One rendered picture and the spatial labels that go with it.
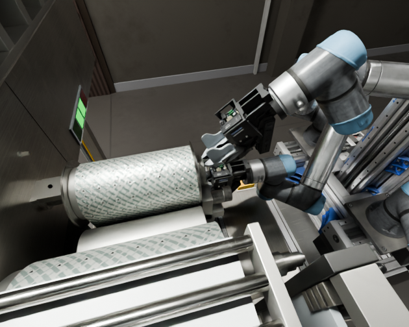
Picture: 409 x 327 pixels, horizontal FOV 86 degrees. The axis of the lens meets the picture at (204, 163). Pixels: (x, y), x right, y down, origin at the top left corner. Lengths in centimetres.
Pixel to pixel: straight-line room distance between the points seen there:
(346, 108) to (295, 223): 129
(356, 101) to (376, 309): 35
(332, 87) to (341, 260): 30
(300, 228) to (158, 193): 136
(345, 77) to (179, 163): 34
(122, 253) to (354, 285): 24
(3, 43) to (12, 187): 30
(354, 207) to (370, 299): 90
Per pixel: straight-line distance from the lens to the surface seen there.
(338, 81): 46
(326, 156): 78
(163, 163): 46
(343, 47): 46
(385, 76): 64
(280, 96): 44
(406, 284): 217
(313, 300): 32
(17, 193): 52
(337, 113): 50
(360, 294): 26
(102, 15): 296
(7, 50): 66
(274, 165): 70
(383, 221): 111
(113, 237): 49
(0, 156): 51
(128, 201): 47
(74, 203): 50
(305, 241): 168
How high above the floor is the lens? 166
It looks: 51 degrees down
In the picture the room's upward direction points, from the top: straight up
